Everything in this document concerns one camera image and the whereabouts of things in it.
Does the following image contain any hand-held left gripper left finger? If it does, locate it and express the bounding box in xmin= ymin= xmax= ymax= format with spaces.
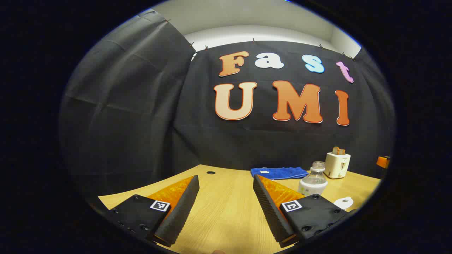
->
xmin=106 ymin=175 xmax=200 ymax=247

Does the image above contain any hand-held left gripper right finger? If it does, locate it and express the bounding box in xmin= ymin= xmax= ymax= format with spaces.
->
xmin=253 ymin=174 xmax=357 ymax=247

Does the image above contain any clear plastic water bottle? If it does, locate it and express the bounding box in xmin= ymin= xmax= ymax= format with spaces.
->
xmin=298 ymin=161 xmax=328 ymax=197

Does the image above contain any blue towel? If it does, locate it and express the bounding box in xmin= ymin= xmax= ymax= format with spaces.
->
xmin=250 ymin=167 xmax=309 ymax=180

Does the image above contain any cream toaster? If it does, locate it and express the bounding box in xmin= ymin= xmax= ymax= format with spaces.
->
xmin=324 ymin=152 xmax=351 ymax=179

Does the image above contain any black backdrop cloth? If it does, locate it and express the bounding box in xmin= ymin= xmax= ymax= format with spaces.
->
xmin=59 ymin=11 xmax=396 ymax=201

